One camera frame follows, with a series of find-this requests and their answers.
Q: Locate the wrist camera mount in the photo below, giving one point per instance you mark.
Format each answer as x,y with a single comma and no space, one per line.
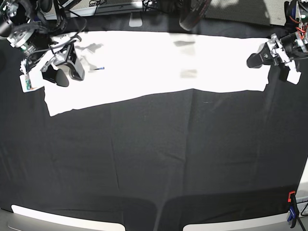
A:
290,44
32,78

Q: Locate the white graphic t-shirt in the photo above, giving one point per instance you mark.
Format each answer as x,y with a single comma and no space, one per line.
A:
123,65

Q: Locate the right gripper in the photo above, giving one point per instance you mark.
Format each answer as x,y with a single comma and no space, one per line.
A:
65,56

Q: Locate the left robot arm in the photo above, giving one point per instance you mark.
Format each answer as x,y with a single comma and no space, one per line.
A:
301,28

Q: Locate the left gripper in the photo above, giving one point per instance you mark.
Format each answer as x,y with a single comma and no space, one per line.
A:
273,53

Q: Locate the red blue clamp near right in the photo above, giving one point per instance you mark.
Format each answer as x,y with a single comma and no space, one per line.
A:
293,209

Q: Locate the black table cloth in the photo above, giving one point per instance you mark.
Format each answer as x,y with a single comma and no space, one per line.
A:
155,163

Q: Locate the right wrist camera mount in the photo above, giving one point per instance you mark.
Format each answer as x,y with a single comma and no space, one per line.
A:
32,78

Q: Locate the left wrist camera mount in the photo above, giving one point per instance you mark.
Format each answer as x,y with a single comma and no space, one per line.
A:
290,44

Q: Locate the blue clamp far right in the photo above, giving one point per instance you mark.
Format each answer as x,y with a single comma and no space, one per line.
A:
290,12

